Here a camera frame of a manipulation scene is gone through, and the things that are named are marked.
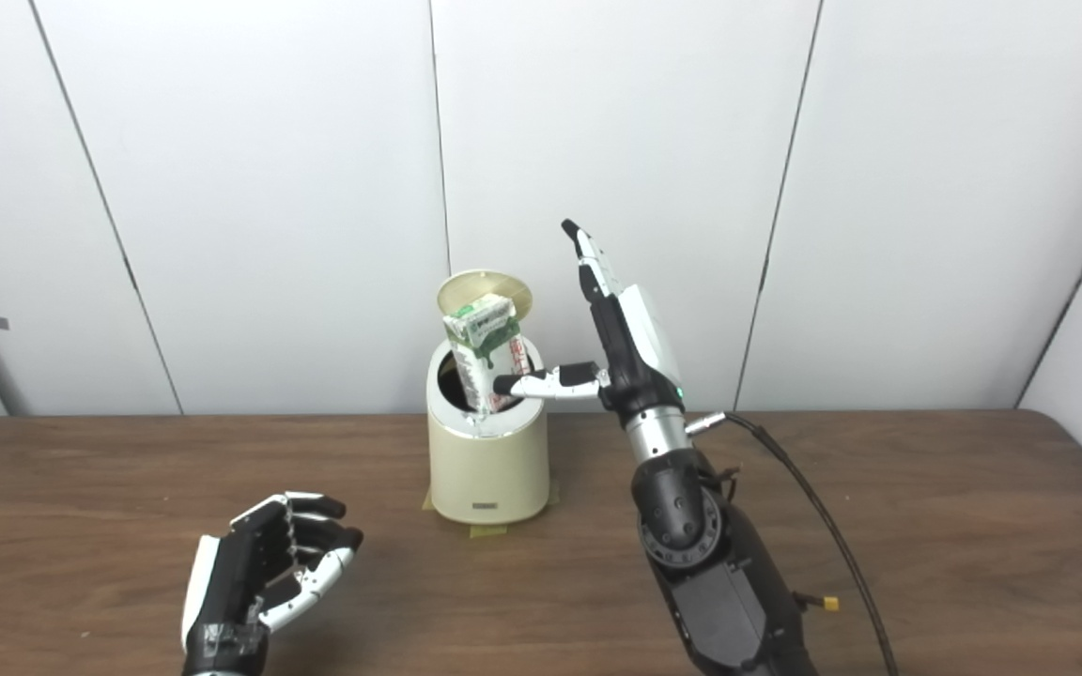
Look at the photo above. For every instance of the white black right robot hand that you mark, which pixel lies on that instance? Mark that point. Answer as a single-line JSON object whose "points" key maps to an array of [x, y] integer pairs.
{"points": [[640, 347]]}

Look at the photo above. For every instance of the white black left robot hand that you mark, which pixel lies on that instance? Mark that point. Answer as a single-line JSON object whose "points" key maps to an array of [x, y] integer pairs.
{"points": [[231, 582]]}

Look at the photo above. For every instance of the green white milk carton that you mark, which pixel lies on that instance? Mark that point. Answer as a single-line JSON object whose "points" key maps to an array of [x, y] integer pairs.
{"points": [[486, 329]]}

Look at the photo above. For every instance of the cream-colored bin body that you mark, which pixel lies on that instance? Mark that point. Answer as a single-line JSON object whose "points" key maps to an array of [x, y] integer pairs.
{"points": [[489, 469]]}

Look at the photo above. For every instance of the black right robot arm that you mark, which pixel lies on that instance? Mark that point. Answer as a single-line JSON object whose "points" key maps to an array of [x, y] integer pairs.
{"points": [[719, 591]]}

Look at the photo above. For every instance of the yellow connector plug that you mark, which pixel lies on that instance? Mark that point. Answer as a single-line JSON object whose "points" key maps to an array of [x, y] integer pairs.
{"points": [[827, 603]]}

